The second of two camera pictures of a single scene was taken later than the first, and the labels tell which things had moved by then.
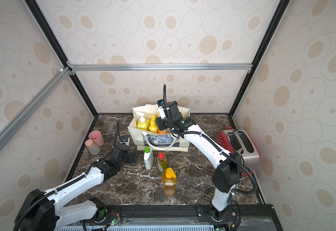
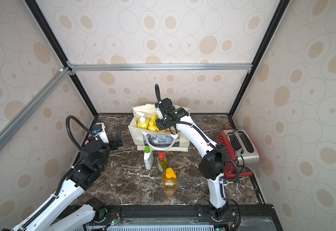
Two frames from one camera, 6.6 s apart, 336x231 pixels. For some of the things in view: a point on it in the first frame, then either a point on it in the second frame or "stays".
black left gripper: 132,159 -> 116,144
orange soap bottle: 152,128 stays
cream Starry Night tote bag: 155,141 stays
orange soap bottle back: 153,119 stays
